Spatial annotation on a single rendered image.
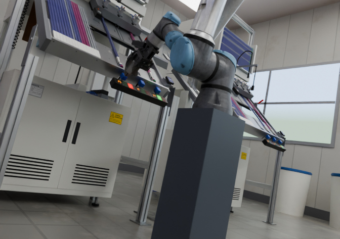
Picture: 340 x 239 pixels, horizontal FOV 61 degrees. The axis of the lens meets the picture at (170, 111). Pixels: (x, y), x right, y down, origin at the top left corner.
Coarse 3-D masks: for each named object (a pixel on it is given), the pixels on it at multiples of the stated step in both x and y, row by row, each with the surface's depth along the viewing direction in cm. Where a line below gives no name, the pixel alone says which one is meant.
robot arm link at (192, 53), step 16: (208, 0) 97; (224, 0) 98; (208, 16) 97; (192, 32) 97; (208, 32) 98; (176, 48) 100; (192, 48) 95; (208, 48) 98; (176, 64) 98; (192, 64) 96; (208, 64) 99
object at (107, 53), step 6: (96, 42) 145; (102, 48) 145; (108, 48) 150; (102, 54) 140; (108, 54) 145; (120, 54) 155; (108, 60) 140; (114, 60) 145; (120, 60) 150; (138, 72) 153; (144, 72) 159; (150, 78) 158; (156, 78) 165
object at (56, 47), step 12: (48, 48) 118; (60, 48) 120; (72, 48) 122; (72, 60) 126; (84, 60) 128; (96, 60) 130; (108, 72) 137; (120, 72) 139; (132, 84) 148; (156, 84) 153
